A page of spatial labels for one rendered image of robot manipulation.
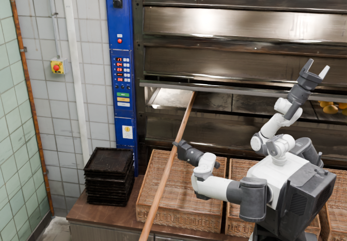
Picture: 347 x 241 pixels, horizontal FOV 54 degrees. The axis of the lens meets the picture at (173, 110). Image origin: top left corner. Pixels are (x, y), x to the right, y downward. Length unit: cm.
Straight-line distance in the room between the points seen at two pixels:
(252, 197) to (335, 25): 127
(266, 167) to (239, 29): 99
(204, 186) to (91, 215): 116
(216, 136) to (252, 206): 117
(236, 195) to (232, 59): 110
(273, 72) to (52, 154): 184
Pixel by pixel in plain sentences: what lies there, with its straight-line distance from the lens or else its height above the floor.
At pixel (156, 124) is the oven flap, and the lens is 249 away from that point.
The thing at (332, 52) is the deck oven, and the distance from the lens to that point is 228.
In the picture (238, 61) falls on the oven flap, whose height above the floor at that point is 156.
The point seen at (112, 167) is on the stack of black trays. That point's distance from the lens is 234.
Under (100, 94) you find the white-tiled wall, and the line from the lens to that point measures 250.
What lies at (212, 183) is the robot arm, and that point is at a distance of 144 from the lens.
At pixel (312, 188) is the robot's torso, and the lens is 143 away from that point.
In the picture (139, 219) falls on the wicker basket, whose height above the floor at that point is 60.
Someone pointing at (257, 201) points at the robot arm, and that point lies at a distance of 134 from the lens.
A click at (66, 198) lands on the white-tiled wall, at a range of 319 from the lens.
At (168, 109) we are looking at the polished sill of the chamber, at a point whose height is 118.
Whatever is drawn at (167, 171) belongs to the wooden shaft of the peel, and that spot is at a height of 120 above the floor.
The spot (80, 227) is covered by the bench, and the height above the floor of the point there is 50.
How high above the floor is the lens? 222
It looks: 26 degrees down
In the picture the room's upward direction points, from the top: 1 degrees clockwise
